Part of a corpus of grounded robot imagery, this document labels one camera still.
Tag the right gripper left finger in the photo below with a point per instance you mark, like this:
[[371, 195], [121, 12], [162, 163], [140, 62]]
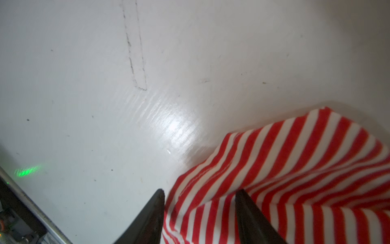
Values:
[[146, 228]]

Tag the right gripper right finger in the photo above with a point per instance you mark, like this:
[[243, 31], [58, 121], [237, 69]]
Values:
[[253, 226]]

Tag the red white striped garment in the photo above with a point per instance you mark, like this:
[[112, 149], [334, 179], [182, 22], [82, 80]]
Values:
[[318, 179]]

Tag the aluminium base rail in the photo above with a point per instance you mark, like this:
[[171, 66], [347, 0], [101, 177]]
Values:
[[22, 221]]

